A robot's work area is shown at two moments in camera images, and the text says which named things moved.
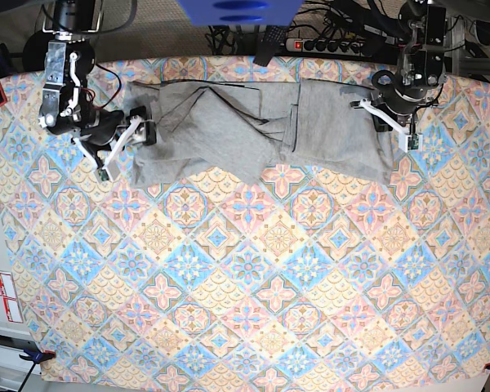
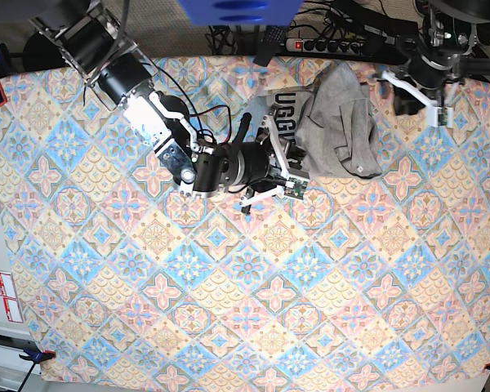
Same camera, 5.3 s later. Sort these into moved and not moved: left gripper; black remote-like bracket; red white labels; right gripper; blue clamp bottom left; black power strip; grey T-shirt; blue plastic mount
Moved: right gripper; left gripper; grey T-shirt
Not moved: blue clamp bottom left; red white labels; black remote-like bracket; black power strip; blue plastic mount
